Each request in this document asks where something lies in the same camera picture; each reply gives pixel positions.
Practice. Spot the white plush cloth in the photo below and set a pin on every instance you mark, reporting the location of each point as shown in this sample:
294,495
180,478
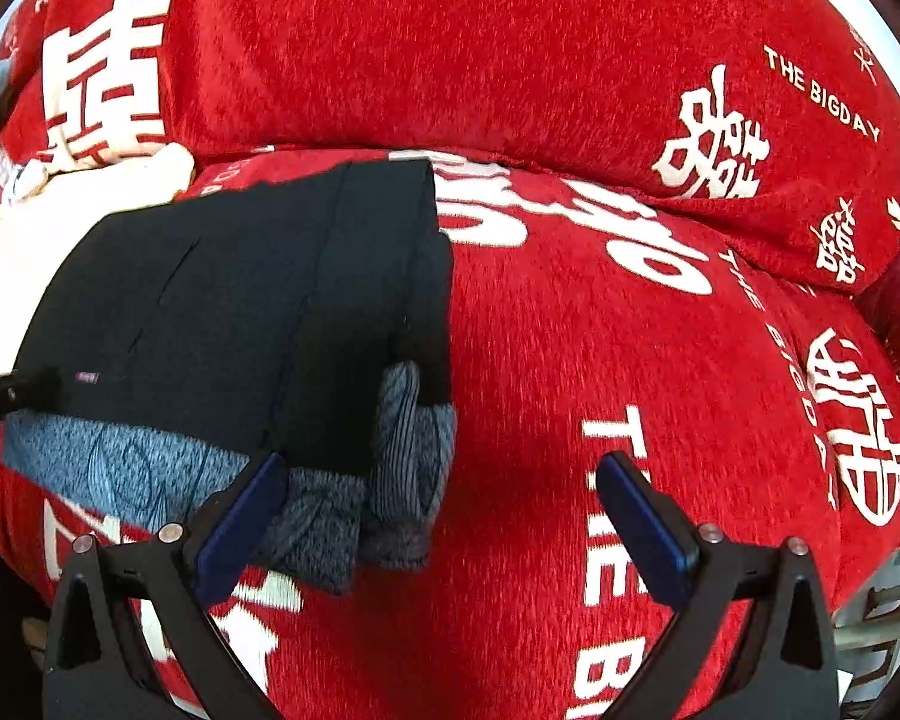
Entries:
37,255

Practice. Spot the grey furniture frame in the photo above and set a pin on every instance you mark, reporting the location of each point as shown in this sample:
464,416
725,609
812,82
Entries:
885,615

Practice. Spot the red printed sofa cover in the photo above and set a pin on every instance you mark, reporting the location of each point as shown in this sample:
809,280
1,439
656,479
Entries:
607,360

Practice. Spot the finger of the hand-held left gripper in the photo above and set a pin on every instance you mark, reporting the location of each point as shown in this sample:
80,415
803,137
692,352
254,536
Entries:
15,394

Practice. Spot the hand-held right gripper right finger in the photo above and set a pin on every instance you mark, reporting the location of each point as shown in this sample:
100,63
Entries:
637,517

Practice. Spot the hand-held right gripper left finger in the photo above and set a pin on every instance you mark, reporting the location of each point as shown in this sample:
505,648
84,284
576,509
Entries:
240,525

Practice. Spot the red printed sofa cushion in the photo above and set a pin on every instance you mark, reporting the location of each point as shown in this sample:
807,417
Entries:
420,52

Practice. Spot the black pants with grey lining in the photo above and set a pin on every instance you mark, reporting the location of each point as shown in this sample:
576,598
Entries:
232,300

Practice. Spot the pinkish patterned cloth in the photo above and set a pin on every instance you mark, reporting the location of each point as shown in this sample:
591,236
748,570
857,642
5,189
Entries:
4,169

